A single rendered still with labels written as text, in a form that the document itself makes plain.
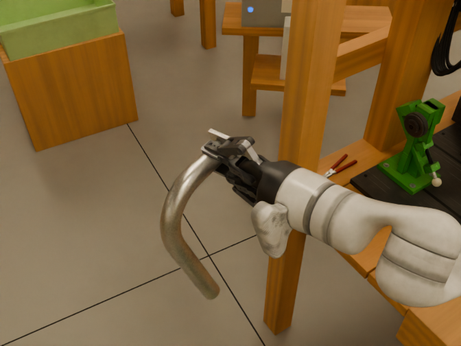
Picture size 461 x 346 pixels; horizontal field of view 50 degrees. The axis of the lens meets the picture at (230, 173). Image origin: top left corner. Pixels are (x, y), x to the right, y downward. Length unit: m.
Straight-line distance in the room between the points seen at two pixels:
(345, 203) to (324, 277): 1.90
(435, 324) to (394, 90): 0.70
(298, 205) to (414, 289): 0.16
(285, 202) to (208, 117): 2.69
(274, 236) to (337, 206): 0.09
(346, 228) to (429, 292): 0.10
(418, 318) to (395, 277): 0.83
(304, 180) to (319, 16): 0.65
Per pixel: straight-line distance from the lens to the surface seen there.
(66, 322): 2.42
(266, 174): 0.62
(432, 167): 1.60
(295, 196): 0.59
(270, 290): 2.06
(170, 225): 0.70
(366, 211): 0.56
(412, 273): 0.54
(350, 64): 1.52
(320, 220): 0.58
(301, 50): 1.26
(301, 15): 1.23
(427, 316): 1.37
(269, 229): 0.59
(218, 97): 3.45
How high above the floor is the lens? 2.02
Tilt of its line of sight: 44 degrees down
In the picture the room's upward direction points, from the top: straight up
